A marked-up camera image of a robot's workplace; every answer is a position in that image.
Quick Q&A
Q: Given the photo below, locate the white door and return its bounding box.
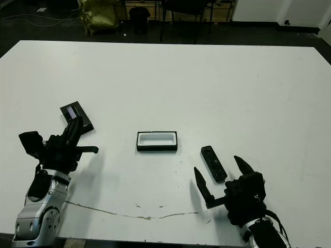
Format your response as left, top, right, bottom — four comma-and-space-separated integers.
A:
319, 0, 331, 50

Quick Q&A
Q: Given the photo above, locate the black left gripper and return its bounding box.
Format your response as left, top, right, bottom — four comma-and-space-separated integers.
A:
38, 115, 100, 174

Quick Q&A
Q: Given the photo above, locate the black printed box lid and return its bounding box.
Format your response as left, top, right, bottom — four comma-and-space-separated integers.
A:
59, 101, 95, 134

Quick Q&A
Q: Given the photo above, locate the white floor cable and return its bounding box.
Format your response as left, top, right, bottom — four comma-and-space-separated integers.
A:
0, 11, 81, 28

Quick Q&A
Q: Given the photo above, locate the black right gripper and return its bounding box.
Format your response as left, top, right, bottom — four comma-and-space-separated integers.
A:
193, 155, 269, 228

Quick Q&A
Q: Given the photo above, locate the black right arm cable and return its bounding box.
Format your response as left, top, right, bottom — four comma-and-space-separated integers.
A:
263, 208, 292, 245

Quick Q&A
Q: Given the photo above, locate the black trash bin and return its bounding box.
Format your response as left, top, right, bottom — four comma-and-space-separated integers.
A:
128, 7, 151, 35

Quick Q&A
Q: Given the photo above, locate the black box white insert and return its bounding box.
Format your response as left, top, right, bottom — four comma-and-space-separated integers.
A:
136, 131, 178, 152

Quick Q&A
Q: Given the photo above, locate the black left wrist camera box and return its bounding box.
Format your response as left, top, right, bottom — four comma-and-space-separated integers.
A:
18, 131, 45, 158

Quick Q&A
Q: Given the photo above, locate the yellow green plastic bag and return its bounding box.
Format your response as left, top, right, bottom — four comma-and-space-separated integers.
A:
77, 0, 121, 37

